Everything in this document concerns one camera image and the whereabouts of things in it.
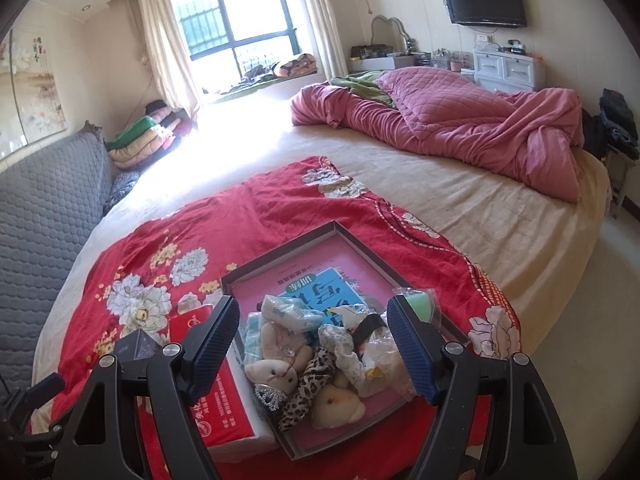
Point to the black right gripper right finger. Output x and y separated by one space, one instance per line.
524 437

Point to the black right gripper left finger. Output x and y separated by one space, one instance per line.
103 440

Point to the green sponge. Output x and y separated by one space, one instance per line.
424 304

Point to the white lace scrunchie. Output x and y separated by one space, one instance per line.
339 342

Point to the cream plush duck toy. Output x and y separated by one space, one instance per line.
335 407

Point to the leopard print scrunchie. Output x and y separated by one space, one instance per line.
317 374

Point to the tissue packet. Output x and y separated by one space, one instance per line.
291 313

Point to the black square box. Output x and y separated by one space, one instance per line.
134 352

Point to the red tissue pack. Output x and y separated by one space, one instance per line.
232 426

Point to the beige bed sheet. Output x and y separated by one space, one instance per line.
532 246

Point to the red floral bed cover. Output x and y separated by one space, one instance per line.
141 280

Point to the shallow cardboard box tray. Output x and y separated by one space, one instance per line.
331 271

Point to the grey quilted headboard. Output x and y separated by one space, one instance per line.
51 201

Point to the dark patterned pillow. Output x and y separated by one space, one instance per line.
123 184

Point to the stack of folded blankets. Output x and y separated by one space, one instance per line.
154 135

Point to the pink quilted duvet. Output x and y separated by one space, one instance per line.
528 136

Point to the chair with dark clothes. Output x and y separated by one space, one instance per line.
613 133

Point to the cream curtain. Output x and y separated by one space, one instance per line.
169 58

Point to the white plastic drawer cabinet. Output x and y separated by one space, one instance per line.
508 72

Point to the vanity mirror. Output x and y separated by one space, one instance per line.
390 32

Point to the clothes on window sill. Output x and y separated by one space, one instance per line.
303 65

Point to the wall painting with blossoms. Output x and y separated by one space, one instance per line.
30 107

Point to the black wall television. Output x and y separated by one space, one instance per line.
492 13

